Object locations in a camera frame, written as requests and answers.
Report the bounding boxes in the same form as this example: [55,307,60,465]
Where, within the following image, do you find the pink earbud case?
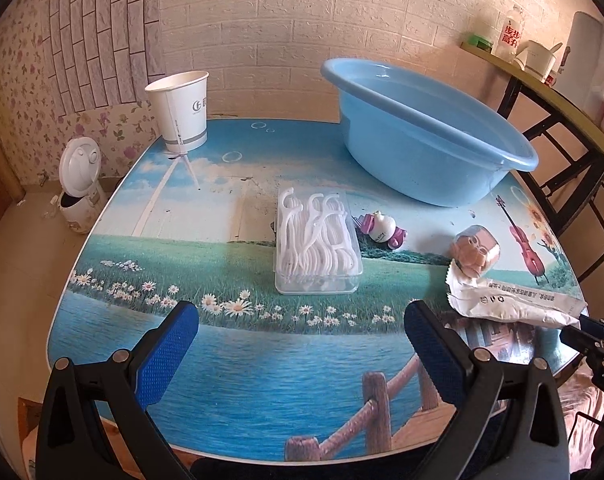
[451,224,500,278]

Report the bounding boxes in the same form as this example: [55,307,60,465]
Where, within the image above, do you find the purple white small toy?
[355,210,406,250]

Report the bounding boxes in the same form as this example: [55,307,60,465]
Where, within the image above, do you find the floss pick box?
[274,186,363,296]

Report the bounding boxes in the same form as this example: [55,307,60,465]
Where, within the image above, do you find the side folding table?
[460,41,604,281]

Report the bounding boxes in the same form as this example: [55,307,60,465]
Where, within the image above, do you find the white rice cooker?
[59,136,106,234]

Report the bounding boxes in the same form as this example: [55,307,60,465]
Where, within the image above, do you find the blue plastic basin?
[320,58,538,207]

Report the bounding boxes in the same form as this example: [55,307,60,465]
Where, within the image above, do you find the white kettle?
[554,11,604,125]

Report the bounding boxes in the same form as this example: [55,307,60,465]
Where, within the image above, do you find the white mug with spoon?
[514,40,562,82]

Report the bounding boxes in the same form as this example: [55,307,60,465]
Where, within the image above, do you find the clear bottle red label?
[493,4,524,62]

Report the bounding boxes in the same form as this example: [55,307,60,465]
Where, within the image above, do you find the green small box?
[468,34,493,52]

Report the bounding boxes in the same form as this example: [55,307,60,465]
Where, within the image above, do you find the white paper cup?
[144,70,209,155]

